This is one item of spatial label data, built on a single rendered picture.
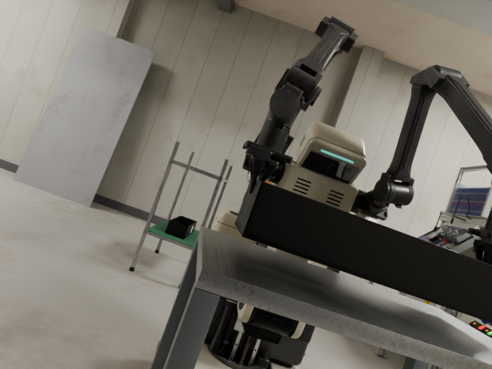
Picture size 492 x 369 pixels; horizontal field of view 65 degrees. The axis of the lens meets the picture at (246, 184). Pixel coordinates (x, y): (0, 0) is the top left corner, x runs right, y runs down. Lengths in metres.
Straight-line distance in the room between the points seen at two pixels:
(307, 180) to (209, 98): 4.56
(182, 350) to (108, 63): 5.52
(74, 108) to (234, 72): 2.29
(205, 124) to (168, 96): 0.68
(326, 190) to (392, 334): 0.77
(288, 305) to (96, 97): 5.37
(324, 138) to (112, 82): 4.77
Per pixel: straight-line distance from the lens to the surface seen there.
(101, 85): 5.87
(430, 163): 6.25
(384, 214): 1.49
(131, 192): 5.88
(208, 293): 0.59
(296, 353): 1.78
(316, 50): 0.97
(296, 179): 1.33
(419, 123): 1.34
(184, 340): 0.61
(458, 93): 1.22
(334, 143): 1.32
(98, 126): 5.69
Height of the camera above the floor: 0.93
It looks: 1 degrees up
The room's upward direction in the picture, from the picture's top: 20 degrees clockwise
